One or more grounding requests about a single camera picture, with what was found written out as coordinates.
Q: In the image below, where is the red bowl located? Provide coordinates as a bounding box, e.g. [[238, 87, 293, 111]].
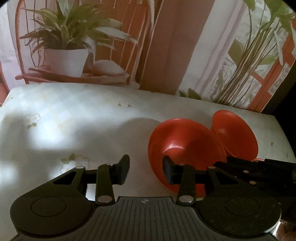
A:
[[211, 110, 258, 161], [147, 118, 227, 193]]

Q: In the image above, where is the person's right hand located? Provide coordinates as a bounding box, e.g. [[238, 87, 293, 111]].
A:
[[275, 220, 296, 241]]

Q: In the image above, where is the floral checked tablecloth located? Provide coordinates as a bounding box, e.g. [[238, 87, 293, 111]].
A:
[[1, 83, 295, 240]]

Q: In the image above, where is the printed room backdrop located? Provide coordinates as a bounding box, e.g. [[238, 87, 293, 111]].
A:
[[1, 1, 295, 112]]

